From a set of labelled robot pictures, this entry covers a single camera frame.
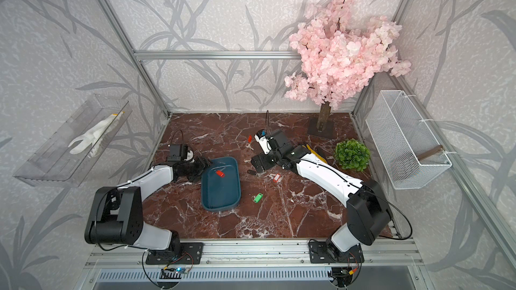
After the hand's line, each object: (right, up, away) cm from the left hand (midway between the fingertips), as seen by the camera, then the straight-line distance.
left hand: (212, 165), depth 91 cm
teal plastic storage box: (+3, -9, +2) cm, 10 cm away
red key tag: (+15, +12, +17) cm, 26 cm away
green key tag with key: (+22, -14, -3) cm, 26 cm away
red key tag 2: (+3, -4, +3) cm, 6 cm away
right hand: (+23, +6, -8) cm, 24 cm away
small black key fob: (+18, -4, +4) cm, 19 cm away
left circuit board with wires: (-7, -34, -21) cm, 40 cm away
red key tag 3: (+30, -6, +2) cm, 30 cm away
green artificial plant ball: (+63, +6, -5) cm, 63 cm away
